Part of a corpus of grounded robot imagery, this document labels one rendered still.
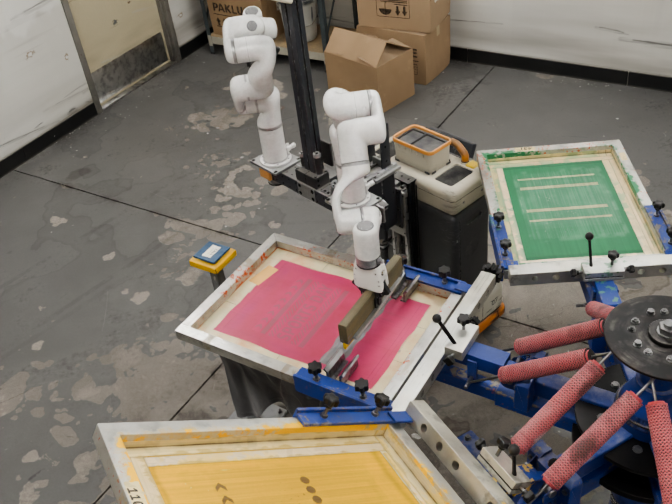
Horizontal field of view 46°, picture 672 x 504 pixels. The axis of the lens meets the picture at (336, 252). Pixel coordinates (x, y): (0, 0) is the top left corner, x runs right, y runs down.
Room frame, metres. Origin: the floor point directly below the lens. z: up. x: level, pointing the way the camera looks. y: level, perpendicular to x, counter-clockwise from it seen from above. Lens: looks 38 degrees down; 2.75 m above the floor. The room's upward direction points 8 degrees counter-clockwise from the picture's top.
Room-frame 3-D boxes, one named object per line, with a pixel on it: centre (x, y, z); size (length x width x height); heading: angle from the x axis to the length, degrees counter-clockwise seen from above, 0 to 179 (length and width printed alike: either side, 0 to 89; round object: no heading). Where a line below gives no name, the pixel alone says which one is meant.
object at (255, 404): (1.83, 0.24, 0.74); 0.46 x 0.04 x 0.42; 54
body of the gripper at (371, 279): (1.85, -0.09, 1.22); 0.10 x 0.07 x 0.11; 54
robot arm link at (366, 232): (1.89, -0.10, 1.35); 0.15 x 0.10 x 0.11; 1
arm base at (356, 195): (2.38, -0.10, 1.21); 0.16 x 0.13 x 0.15; 129
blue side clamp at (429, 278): (2.05, -0.28, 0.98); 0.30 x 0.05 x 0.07; 54
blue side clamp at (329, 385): (1.60, 0.04, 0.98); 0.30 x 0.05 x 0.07; 54
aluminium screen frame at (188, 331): (1.97, 0.07, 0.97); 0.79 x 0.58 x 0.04; 54
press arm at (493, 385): (1.72, -0.28, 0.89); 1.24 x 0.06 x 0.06; 54
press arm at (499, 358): (1.64, -0.38, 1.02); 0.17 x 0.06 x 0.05; 54
